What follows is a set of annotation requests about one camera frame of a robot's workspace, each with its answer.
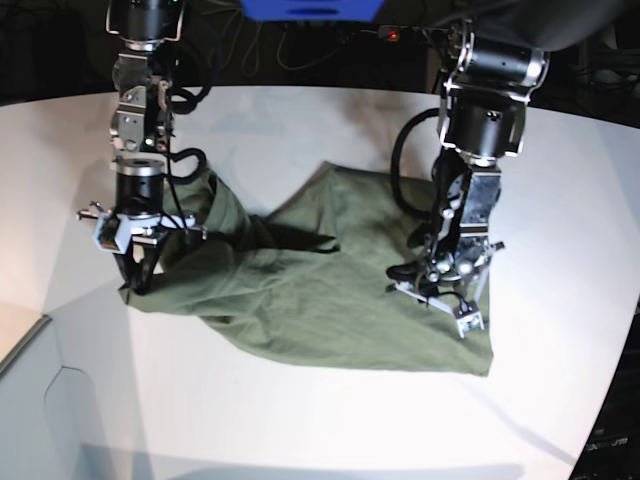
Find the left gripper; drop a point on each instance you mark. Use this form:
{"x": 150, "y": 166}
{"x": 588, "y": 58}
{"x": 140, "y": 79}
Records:
{"x": 451, "y": 285}

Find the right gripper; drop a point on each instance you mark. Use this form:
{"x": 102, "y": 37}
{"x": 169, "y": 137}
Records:
{"x": 147, "y": 230}

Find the green t-shirt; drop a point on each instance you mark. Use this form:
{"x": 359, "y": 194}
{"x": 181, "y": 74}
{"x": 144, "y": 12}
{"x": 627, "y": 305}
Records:
{"x": 307, "y": 285}

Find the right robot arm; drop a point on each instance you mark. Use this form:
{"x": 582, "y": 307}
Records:
{"x": 142, "y": 125}

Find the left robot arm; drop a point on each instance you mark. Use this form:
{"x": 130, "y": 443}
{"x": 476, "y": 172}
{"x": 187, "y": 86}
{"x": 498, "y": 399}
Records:
{"x": 497, "y": 54}

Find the black power strip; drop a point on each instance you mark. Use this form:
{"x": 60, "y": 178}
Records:
{"x": 411, "y": 34}

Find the blue box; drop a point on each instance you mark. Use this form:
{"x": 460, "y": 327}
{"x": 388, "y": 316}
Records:
{"x": 311, "y": 10}

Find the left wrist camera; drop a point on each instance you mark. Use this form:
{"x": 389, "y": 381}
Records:
{"x": 467, "y": 321}

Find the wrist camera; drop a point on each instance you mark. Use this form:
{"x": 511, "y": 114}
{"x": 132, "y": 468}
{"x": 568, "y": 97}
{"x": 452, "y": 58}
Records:
{"x": 467, "y": 321}
{"x": 112, "y": 234}

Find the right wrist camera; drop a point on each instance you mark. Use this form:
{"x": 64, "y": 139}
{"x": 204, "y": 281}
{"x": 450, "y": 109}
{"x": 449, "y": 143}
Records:
{"x": 112, "y": 234}

